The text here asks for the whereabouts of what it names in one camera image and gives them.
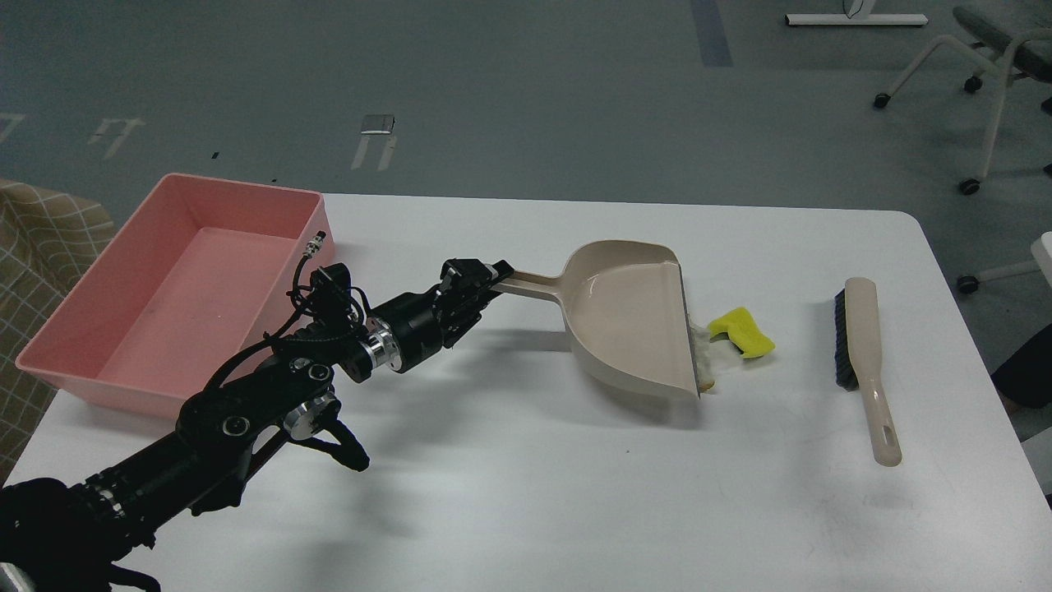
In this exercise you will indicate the beige plastic dustpan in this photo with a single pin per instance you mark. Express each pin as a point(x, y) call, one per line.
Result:
point(624, 309)

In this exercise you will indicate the pink plastic bin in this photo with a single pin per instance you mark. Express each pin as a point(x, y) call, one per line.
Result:
point(200, 271)

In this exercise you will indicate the yellow sponge piece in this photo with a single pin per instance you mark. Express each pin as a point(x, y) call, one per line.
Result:
point(740, 327)

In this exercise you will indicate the grey office chair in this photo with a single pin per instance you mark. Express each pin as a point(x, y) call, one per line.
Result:
point(1010, 42)

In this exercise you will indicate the metal floor plate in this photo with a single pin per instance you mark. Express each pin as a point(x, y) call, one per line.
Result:
point(378, 124)

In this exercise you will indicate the beige hand brush black bristles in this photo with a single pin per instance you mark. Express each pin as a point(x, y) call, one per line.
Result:
point(858, 363)

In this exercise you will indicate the white desk base bar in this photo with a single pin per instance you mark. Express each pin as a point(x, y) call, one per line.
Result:
point(856, 14)

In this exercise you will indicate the seated person white shirt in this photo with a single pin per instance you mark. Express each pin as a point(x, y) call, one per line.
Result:
point(1023, 381)

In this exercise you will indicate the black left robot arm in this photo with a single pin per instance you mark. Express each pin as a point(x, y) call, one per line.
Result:
point(273, 393)

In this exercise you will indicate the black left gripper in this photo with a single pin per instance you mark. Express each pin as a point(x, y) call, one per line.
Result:
point(423, 323)

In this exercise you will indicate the beige checkered cloth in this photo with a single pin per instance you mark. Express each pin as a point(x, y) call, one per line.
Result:
point(49, 239)

